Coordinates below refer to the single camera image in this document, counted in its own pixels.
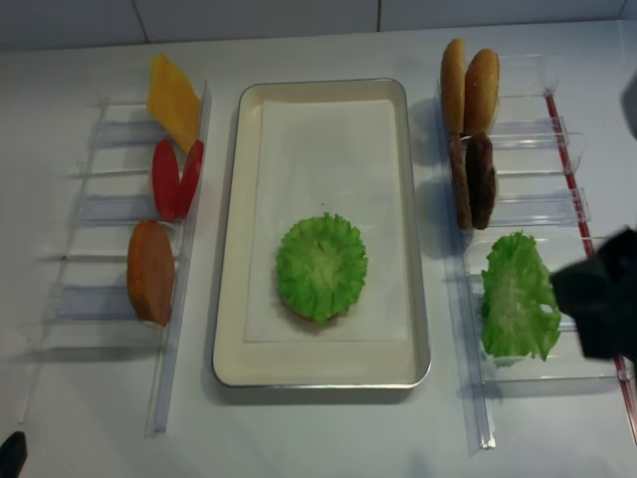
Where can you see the right dark meat patty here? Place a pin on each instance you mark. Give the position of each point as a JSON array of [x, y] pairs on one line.
[[481, 177]]

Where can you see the bun slice rack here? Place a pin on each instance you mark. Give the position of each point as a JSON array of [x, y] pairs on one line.
[[452, 85], [481, 91]]

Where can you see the left brown meat patty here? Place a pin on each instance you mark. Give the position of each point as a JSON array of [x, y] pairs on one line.
[[460, 182]]

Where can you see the green lettuce leaf in rack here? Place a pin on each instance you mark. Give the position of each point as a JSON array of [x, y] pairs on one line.
[[519, 312]]

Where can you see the green lettuce leaf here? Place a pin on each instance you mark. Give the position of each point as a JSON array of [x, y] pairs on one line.
[[519, 312], [321, 267]]

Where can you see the clear acrylic left rack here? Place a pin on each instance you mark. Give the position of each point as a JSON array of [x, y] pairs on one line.
[[87, 314]]

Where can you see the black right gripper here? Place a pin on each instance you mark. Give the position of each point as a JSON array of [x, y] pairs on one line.
[[599, 294]]

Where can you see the left bun slice right rack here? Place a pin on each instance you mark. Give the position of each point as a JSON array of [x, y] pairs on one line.
[[452, 85]]

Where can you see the clear acrylic rack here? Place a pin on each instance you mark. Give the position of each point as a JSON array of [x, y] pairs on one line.
[[536, 157], [87, 314]]

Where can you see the left red tomato slice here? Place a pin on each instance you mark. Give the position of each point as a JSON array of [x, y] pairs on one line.
[[165, 180]]

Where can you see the bottom bun slice on tray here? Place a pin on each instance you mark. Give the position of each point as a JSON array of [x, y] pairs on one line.
[[298, 317]]

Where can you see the brown bun in left rack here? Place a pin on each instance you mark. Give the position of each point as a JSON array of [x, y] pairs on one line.
[[150, 273]]

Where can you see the yellow cheese slice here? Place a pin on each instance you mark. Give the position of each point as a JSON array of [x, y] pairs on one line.
[[172, 102]]

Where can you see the red tomato slice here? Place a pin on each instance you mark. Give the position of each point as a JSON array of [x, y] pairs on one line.
[[165, 180], [189, 179]]

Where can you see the white paper liner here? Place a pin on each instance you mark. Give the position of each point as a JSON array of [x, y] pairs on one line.
[[340, 158]]

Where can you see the cream metal tray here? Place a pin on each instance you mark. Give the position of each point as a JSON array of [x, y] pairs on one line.
[[238, 362]]

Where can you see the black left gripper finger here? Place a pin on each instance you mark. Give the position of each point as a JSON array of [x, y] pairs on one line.
[[13, 455]]

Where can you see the clear acrylic right rack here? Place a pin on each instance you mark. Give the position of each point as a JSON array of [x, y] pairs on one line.
[[536, 157]]

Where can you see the right red tomato slice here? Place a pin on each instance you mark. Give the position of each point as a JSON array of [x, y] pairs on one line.
[[189, 179]]

